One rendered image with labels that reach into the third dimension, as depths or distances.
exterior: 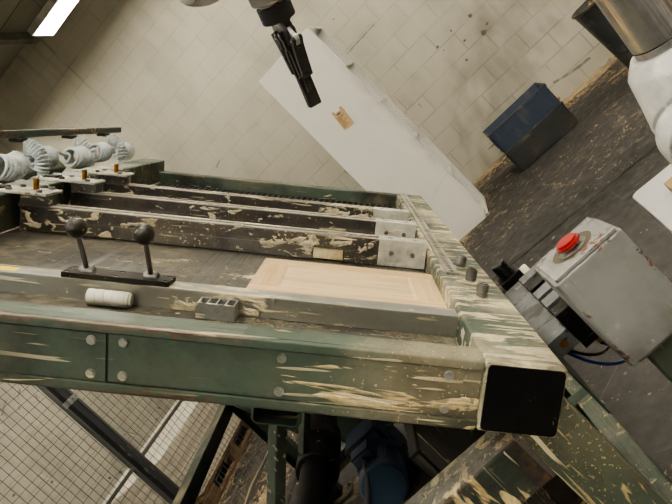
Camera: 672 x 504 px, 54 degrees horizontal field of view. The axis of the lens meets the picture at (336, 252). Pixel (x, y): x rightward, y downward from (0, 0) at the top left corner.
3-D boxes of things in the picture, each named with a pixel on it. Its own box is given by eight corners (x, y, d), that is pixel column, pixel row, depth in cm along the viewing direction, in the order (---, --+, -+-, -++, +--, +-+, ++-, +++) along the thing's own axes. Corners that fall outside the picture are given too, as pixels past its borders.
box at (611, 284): (703, 315, 92) (619, 225, 90) (637, 372, 94) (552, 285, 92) (664, 293, 104) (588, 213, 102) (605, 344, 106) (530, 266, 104)
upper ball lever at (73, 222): (94, 282, 121) (81, 226, 112) (74, 280, 121) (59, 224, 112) (101, 269, 124) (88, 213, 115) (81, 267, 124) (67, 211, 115)
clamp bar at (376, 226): (414, 248, 202) (423, 170, 197) (31, 210, 203) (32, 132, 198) (411, 242, 211) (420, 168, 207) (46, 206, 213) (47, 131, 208)
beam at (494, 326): (558, 440, 96) (571, 370, 94) (476, 432, 96) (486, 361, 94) (418, 218, 312) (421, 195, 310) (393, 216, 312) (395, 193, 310)
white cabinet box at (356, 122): (489, 215, 527) (307, 26, 502) (435, 261, 546) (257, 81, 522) (484, 196, 584) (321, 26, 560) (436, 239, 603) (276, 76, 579)
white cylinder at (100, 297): (84, 306, 117) (128, 310, 117) (84, 290, 117) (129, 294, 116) (91, 301, 120) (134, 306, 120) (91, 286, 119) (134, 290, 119)
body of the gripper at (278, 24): (295, -6, 134) (312, 37, 138) (280, -7, 141) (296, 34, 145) (263, 11, 132) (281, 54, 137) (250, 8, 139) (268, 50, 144)
